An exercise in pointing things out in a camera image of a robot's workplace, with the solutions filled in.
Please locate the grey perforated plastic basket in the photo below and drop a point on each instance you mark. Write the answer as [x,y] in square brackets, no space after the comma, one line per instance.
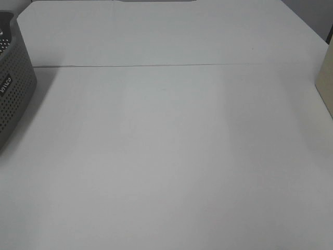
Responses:
[18,79]

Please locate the beige box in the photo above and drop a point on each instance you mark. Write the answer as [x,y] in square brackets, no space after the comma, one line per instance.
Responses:
[324,80]

